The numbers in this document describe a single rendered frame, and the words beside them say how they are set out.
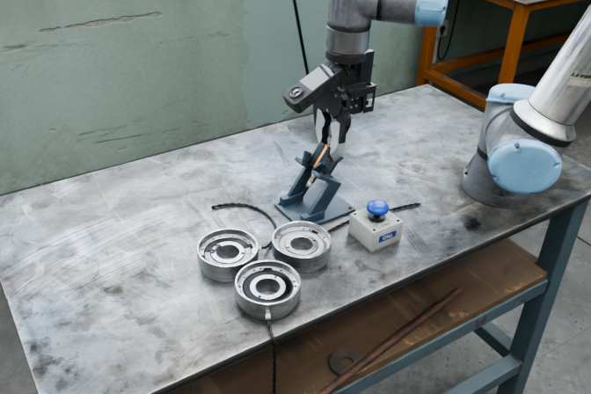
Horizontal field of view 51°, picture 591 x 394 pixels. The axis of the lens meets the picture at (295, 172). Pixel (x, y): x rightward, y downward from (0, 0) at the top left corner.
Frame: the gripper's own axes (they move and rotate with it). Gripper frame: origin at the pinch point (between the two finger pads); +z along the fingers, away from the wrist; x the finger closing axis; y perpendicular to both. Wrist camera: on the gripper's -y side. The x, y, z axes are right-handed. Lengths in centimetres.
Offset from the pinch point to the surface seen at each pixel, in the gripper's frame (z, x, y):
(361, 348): 37.3, -16.9, 0.0
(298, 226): 9.5, -6.5, -10.3
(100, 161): 78, 149, -2
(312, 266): 10.8, -16.0, -13.7
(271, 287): 11.8, -15.8, -21.8
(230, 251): 11.5, -4.6, -23.2
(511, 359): 67, -21, 53
